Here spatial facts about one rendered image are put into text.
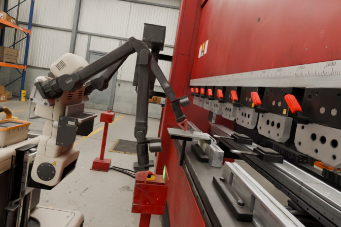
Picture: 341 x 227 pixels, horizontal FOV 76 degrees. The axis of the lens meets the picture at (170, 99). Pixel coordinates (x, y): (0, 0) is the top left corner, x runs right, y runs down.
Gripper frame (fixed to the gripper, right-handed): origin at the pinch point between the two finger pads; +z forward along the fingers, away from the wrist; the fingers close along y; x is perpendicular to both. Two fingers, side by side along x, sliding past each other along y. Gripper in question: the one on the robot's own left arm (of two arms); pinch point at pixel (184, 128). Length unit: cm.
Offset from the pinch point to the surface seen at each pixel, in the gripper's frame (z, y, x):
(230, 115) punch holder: -8.8, -44.6, -19.8
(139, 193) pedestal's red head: 10, -43, 34
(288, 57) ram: -29, -81, -32
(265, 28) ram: -40, -63, -39
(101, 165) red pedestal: 42, 154, 116
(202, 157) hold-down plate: 15.2, -20.4, -2.1
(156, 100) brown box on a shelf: -8, 213, 13
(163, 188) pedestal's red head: 12, -43, 23
